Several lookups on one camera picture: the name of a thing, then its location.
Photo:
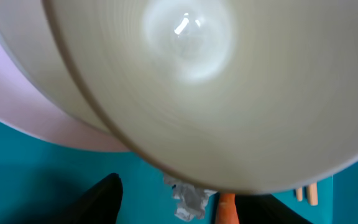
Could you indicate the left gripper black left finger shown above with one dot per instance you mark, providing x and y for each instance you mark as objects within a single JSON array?
[{"x": 98, "y": 205}]

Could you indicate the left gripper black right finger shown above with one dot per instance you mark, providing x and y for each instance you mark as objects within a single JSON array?
[{"x": 265, "y": 209}]

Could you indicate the orange carrot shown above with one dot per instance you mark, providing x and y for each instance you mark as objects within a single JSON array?
[{"x": 226, "y": 212}]

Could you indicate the wooden chopstick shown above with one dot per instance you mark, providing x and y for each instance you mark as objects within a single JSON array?
[
  {"x": 312, "y": 194},
  {"x": 299, "y": 194}
]

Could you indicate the teal plastic tray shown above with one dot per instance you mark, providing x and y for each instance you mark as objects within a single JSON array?
[{"x": 38, "y": 179}]

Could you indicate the cream plastic cup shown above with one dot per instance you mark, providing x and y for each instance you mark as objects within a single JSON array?
[{"x": 241, "y": 96}]

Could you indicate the pink round plate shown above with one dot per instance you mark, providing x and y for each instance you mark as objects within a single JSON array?
[{"x": 25, "y": 109}]

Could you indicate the cream shallow bowl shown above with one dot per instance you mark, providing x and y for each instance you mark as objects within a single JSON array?
[{"x": 28, "y": 40}]

